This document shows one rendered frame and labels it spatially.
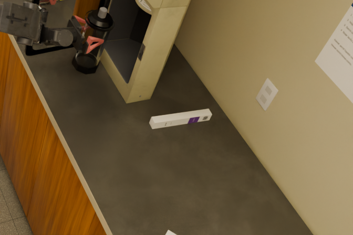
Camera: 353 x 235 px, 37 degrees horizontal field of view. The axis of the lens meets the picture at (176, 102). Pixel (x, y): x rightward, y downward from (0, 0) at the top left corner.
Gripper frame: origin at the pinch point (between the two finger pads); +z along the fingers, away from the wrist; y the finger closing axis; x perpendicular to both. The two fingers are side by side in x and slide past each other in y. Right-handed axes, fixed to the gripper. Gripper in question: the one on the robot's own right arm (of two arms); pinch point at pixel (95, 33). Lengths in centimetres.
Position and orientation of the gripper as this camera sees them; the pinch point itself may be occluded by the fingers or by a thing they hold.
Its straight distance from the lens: 197.1
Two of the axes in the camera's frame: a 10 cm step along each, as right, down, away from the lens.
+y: -5.2, -7.1, 4.8
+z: 7.8, -1.5, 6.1
